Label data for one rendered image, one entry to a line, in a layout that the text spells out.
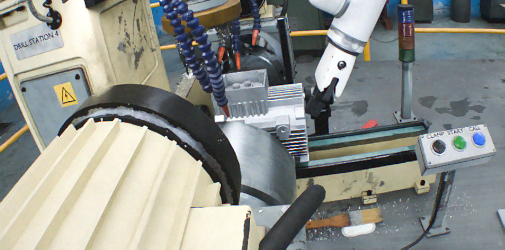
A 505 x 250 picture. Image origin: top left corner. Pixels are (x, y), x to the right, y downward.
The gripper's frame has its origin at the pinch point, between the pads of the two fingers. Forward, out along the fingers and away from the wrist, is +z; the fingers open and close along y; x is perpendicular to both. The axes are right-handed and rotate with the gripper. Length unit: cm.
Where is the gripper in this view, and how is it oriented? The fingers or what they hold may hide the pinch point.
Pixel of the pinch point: (314, 106)
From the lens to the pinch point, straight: 77.8
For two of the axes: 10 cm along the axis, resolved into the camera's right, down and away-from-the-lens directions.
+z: -3.5, 8.2, 4.6
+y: 0.6, -4.7, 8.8
